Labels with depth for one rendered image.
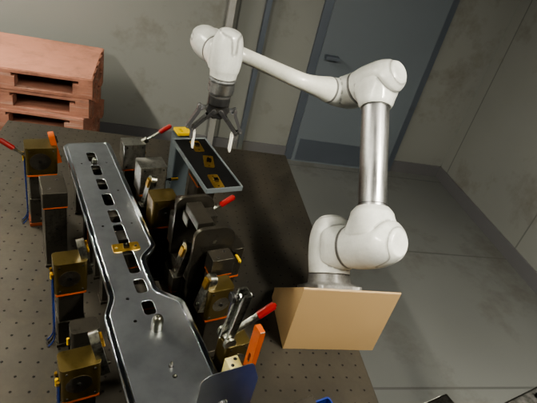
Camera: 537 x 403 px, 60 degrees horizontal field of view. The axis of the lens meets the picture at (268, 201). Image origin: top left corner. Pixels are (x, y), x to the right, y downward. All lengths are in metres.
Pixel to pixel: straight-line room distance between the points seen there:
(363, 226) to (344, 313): 0.31
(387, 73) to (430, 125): 3.20
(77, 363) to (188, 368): 0.26
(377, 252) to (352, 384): 0.48
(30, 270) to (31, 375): 0.46
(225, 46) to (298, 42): 2.64
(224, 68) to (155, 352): 0.87
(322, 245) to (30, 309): 1.02
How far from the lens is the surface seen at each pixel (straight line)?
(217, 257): 1.36
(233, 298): 1.12
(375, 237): 1.53
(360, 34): 4.22
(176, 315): 1.35
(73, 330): 1.32
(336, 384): 1.71
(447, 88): 4.80
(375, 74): 1.74
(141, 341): 1.28
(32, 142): 1.97
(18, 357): 1.66
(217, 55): 1.54
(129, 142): 2.01
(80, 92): 3.32
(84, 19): 4.07
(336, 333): 1.73
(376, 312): 1.70
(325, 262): 1.67
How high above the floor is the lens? 1.99
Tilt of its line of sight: 32 degrees down
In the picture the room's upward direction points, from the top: 15 degrees clockwise
